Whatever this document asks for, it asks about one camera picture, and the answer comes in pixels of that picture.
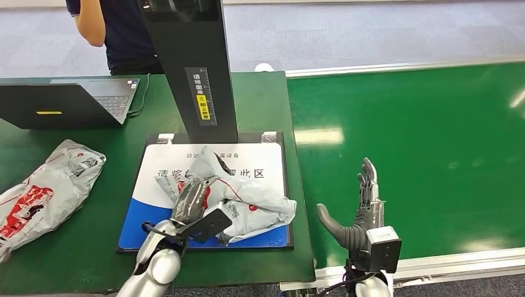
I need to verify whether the black weighing device column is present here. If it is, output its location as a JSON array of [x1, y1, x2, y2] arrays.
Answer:
[[137, 0, 240, 144]]

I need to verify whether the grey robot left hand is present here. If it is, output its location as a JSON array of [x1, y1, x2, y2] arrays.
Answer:
[[170, 176, 217, 226]]

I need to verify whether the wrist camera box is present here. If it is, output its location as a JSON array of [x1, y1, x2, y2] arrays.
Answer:
[[177, 208, 233, 244], [366, 225, 403, 274]]

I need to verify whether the black ruler label sticker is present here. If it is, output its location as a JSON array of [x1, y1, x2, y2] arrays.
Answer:
[[184, 66, 218, 127]]

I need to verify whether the grey poly mailer package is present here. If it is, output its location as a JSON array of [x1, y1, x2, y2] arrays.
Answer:
[[0, 139, 106, 263], [155, 145, 297, 246]]

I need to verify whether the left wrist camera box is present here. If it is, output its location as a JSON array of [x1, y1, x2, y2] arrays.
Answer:
[[177, 208, 233, 244]]

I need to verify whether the weighing platform with printed sign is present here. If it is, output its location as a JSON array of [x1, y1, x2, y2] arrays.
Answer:
[[116, 132, 295, 254]]

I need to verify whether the black laptop cable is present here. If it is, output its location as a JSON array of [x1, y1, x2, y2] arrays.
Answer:
[[127, 72, 151, 118]]

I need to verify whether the green conveyor belt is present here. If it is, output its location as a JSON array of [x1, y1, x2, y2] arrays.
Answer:
[[279, 55, 525, 297]]

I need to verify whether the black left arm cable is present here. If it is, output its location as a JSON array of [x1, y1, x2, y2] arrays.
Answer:
[[142, 222, 181, 247]]

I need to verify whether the dark grey laptop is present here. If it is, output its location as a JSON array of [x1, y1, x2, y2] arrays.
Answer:
[[0, 77, 141, 131]]

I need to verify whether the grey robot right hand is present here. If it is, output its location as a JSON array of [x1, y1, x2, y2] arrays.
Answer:
[[316, 157, 387, 251]]

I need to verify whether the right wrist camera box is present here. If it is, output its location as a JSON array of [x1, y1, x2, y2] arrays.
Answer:
[[366, 225, 403, 274]]

